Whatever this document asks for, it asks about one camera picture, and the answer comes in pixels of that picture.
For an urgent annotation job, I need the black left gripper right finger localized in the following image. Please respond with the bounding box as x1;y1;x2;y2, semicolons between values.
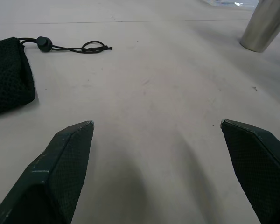
220;119;280;224

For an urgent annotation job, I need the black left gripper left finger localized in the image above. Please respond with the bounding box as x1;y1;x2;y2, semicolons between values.
0;120;95;224

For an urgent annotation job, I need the stainless steel cup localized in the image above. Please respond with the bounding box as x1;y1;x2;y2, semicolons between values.
239;0;280;53

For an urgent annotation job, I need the clear plastic wrapper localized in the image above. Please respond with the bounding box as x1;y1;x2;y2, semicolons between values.
202;0;259;7

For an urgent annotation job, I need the black mesh drawstring pouch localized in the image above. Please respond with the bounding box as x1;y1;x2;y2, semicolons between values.
0;36;114;117

